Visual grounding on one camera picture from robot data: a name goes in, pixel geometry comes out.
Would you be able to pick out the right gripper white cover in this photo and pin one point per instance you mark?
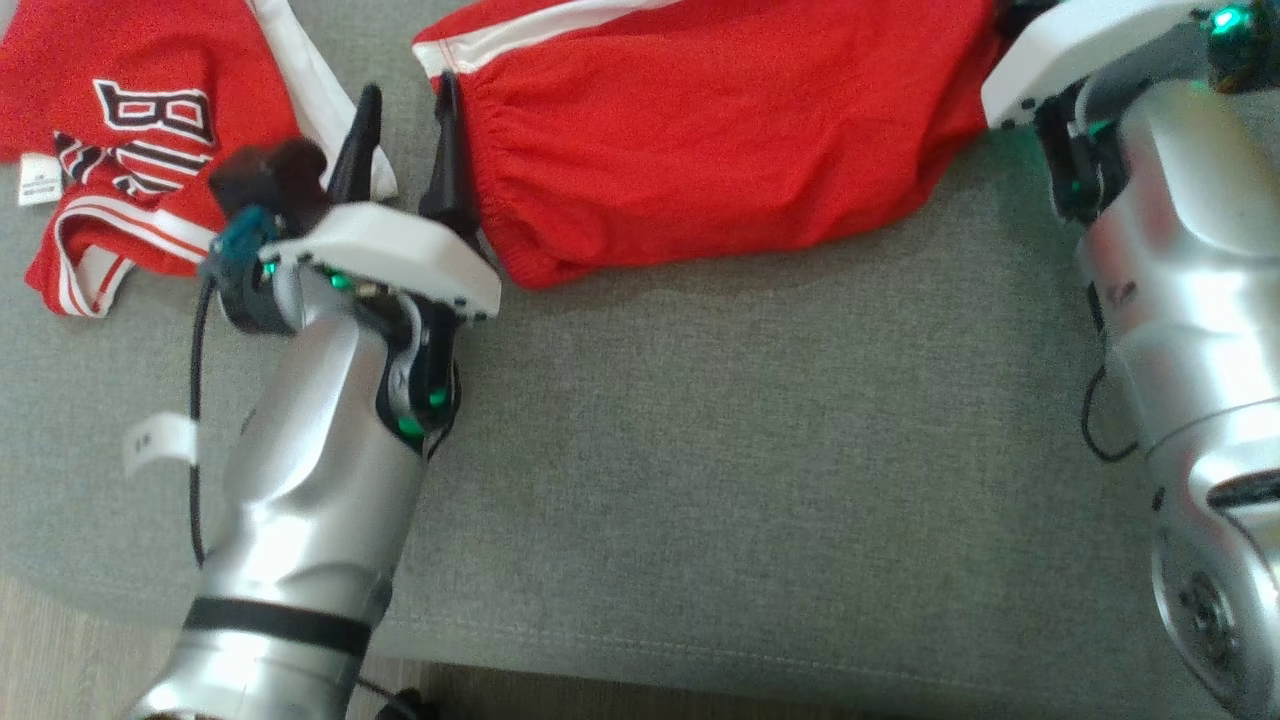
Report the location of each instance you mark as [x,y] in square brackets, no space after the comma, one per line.
[1070,50]

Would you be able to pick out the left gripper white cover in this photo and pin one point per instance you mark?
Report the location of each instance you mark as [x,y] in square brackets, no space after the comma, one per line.
[390,255]

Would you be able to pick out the red white sports shorts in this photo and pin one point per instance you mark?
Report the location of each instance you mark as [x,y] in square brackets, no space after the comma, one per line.
[130,60]

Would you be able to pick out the red shorts with white stripe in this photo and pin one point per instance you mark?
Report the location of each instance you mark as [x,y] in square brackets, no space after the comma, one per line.
[720,140]

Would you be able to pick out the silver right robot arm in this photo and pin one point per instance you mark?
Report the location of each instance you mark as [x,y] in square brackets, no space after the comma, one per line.
[1200,300]

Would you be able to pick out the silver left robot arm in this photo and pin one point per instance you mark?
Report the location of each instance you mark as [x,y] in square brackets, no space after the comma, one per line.
[310,500]

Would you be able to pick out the grey sofa seat cushion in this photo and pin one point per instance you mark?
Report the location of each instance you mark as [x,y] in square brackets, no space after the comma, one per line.
[750,450]

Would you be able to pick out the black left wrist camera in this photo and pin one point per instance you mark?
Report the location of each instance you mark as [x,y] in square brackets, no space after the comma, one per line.
[270,175]

